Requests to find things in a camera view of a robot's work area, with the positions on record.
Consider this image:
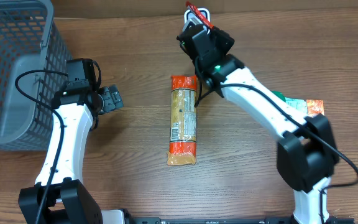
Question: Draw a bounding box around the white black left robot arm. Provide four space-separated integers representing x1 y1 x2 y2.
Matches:
18 82 126 224

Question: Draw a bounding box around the teal snack packet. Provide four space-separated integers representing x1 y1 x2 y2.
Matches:
285 98 308 114

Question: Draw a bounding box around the green lid round can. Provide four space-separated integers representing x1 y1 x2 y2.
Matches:
272 91 286 102

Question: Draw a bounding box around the white barcode scanner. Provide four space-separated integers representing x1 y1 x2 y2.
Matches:
182 8 211 31

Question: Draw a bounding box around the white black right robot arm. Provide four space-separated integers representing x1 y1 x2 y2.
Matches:
177 24 339 223

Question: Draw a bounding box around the grey plastic mesh basket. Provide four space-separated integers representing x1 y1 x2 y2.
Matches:
0 0 72 151

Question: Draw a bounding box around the small orange snack box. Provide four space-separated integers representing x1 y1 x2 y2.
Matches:
306 100 324 116

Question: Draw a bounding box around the long orange cracker pack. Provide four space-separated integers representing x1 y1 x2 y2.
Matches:
167 75 197 166

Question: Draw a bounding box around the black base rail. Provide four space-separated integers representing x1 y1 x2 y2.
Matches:
132 217 356 224

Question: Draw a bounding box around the red stick snack packet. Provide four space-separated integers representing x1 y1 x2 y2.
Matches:
186 1 214 29

